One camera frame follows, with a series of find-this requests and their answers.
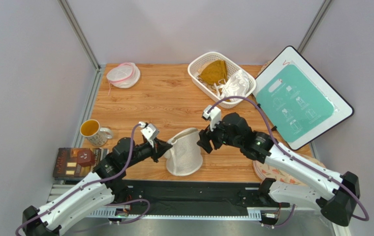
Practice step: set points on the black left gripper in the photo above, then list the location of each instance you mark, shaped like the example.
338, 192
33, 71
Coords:
160, 147

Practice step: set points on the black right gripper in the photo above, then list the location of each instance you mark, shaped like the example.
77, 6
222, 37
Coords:
208, 138

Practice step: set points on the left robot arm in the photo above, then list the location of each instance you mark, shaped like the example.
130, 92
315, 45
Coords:
103, 186

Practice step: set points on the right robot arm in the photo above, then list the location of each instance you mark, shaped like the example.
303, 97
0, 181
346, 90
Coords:
335, 195

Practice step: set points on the white bra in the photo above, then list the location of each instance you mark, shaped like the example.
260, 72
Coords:
237, 85

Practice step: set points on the mustard yellow bra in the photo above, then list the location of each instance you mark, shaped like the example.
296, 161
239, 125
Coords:
219, 72

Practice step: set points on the white pink-trimmed mesh laundry bag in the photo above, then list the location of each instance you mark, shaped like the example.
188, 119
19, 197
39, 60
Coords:
124, 76

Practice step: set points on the patterned mug with tea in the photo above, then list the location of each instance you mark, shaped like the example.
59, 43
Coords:
95, 133

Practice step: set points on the white plastic basket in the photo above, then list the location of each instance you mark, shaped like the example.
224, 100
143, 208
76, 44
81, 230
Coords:
231, 69

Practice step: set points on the white teal folding board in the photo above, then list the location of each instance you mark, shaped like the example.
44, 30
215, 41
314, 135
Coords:
297, 100

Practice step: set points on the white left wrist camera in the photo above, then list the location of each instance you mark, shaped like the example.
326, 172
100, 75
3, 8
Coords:
149, 132

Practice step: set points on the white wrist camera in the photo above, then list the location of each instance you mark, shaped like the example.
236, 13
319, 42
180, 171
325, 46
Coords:
149, 132
213, 115

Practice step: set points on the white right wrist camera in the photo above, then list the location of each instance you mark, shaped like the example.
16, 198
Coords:
213, 115

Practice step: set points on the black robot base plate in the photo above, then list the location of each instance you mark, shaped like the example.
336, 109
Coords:
196, 195

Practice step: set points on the white slotted cable duct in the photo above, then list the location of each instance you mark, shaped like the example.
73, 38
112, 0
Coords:
216, 213

